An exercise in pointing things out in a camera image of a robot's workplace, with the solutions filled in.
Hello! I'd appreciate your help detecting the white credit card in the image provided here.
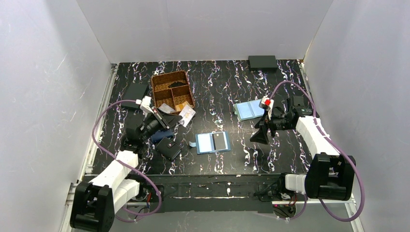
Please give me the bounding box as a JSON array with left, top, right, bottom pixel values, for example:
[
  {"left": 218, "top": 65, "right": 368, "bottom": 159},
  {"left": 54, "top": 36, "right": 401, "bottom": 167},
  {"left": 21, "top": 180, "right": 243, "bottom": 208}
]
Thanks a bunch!
[
  {"left": 179, "top": 105, "right": 196, "bottom": 127},
  {"left": 158, "top": 103, "right": 176, "bottom": 114}
]

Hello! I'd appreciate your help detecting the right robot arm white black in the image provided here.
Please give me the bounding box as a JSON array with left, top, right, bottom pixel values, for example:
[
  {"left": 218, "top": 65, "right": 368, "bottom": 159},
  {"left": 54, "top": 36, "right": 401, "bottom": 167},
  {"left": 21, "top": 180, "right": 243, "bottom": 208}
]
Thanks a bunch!
[{"left": 250, "top": 96, "right": 355, "bottom": 201}]

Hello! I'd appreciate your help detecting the black snap wallet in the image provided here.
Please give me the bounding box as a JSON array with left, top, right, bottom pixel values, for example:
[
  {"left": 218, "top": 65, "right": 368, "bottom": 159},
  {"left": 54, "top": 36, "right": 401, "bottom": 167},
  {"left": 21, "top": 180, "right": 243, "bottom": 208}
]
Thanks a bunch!
[{"left": 156, "top": 137, "right": 181, "bottom": 161}]

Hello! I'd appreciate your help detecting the black box left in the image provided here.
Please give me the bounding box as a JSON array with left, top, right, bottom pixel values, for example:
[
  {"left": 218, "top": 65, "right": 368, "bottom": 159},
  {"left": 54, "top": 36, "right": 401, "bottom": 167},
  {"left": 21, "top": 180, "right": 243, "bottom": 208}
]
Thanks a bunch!
[{"left": 121, "top": 83, "right": 149, "bottom": 111}]

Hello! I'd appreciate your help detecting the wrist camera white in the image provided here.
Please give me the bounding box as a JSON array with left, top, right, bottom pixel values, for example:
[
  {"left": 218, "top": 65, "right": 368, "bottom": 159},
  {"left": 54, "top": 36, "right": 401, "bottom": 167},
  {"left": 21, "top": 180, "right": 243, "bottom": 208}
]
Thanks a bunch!
[
  {"left": 259, "top": 95, "right": 274, "bottom": 119},
  {"left": 135, "top": 96, "right": 154, "bottom": 117}
]

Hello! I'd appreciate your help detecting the black card in holder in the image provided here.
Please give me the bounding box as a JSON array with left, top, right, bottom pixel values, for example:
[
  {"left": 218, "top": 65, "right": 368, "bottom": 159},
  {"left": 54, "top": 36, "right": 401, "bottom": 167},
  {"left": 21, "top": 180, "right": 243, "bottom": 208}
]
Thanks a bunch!
[{"left": 212, "top": 132, "right": 228, "bottom": 151}]

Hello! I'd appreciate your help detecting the dark blue pouch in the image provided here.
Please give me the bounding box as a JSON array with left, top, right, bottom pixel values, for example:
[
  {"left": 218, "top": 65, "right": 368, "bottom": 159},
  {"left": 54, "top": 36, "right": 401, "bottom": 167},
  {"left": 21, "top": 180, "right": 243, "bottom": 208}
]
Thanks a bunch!
[{"left": 151, "top": 130, "right": 174, "bottom": 144}]

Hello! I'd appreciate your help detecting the teal open card holder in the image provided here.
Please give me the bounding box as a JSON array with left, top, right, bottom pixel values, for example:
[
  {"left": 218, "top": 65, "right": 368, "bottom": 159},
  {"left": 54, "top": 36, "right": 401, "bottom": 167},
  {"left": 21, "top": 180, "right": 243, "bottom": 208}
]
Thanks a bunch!
[{"left": 234, "top": 99, "right": 265, "bottom": 121}]

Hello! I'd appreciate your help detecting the black card in basket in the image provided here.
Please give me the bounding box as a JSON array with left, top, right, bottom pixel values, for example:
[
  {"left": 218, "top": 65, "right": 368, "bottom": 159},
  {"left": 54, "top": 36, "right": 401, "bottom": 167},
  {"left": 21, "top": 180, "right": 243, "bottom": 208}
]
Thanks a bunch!
[{"left": 168, "top": 81, "right": 188, "bottom": 88}]

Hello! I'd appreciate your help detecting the brown wicker divided basket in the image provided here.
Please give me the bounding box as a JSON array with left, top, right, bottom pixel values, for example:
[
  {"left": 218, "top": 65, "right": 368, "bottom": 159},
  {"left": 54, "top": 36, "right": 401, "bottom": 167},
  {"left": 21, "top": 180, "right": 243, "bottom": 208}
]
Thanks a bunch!
[{"left": 151, "top": 71, "right": 195, "bottom": 114}]

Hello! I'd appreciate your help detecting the black box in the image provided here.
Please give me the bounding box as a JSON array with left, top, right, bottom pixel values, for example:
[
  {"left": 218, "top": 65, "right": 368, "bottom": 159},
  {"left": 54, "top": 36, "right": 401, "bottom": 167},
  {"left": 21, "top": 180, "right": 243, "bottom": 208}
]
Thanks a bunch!
[
  {"left": 248, "top": 56, "right": 278, "bottom": 71},
  {"left": 121, "top": 83, "right": 149, "bottom": 111}
]

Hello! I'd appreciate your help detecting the black box back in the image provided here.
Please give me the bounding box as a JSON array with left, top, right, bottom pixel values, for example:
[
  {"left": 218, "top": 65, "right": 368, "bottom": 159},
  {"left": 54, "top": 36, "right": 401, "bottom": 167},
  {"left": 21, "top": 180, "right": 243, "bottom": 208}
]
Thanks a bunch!
[{"left": 248, "top": 56, "right": 278, "bottom": 71}]

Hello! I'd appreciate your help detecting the tan item in basket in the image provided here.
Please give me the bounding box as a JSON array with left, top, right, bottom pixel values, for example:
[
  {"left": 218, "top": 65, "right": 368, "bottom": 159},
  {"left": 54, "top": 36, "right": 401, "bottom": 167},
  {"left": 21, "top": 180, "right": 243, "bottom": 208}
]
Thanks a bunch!
[{"left": 176, "top": 101, "right": 191, "bottom": 111}]

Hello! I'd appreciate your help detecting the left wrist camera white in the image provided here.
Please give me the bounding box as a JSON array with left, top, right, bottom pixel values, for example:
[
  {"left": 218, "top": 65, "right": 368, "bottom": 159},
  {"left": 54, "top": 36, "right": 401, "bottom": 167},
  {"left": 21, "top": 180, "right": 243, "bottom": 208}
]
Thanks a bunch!
[{"left": 135, "top": 96, "right": 154, "bottom": 117}]

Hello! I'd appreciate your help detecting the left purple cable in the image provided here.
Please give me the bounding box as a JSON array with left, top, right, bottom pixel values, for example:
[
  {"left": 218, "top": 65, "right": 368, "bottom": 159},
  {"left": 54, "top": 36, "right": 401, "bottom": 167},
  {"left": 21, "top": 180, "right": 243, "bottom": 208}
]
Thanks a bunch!
[{"left": 91, "top": 100, "right": 162, "bottom": 223}]

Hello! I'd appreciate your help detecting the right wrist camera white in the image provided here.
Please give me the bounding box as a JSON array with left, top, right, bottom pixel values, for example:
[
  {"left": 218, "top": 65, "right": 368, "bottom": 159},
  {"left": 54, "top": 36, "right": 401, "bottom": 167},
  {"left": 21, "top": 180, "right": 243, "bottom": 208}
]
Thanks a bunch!
[{"left": 259, "top": 95, "right": 274, "bottom": 119}]

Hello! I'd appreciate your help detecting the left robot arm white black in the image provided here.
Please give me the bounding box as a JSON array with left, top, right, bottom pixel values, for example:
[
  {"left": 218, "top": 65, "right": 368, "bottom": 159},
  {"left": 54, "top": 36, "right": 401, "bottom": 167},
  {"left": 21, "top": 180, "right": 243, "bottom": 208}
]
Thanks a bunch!
[{"left": 70, "top": 108, "right": 182, "bottom": 232}]

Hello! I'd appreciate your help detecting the blue card holder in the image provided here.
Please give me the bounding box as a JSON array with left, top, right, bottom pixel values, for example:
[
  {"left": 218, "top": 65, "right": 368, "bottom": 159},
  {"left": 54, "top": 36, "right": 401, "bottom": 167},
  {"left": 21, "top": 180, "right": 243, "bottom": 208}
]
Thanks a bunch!
[{"left": 189, "top": 131, "right": 231, "bottom": 155}]

